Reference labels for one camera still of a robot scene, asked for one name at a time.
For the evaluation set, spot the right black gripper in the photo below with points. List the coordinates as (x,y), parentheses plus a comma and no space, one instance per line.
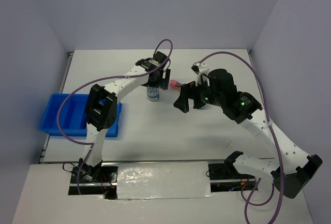
(189,90)

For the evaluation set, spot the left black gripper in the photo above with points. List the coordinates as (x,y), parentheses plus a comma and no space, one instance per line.
(162,83)

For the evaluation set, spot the blue-lidded round jar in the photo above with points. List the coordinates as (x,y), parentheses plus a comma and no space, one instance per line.
(152,94)

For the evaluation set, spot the clear case of coloured pens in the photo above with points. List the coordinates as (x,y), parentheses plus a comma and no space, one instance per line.
(175,85)

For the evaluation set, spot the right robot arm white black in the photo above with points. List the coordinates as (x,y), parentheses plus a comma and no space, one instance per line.
(290,169)

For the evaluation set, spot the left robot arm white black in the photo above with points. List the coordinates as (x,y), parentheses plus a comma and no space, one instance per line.
(101,107)

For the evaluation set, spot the blue plastic compartment tray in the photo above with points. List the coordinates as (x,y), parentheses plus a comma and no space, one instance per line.
(72,117)

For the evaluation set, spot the silver foil panel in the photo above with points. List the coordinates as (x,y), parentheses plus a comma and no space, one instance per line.
(163,180)

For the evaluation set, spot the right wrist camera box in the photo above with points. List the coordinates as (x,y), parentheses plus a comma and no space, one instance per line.
(201,70)

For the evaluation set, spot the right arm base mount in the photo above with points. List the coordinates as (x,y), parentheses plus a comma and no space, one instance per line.
(224,177)

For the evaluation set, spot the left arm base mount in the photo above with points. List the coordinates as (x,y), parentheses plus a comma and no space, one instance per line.
(103,183)

